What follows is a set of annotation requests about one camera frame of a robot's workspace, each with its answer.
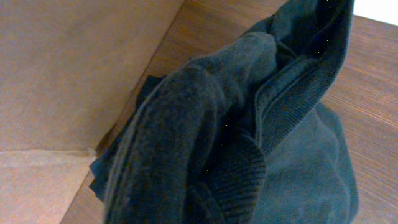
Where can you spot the black Nike t-shirt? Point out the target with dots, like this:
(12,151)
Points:
(240,135)

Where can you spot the folded dark navy clothes stack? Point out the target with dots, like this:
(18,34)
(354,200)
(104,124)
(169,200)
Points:
(101,167)

